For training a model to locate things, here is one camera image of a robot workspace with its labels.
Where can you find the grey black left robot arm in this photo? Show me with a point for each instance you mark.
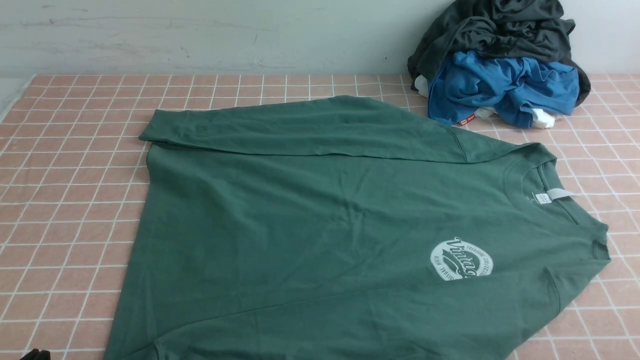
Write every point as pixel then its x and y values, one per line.
pixel 37 354

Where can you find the blue crumpled garment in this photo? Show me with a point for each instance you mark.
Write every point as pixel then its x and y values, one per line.
pixel 512 86

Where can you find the green long sleeve shirt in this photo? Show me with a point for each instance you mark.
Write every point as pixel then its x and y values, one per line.
pixel 346 228

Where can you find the dark grey crumpled garment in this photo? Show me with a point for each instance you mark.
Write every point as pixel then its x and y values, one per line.
pixel 498 29

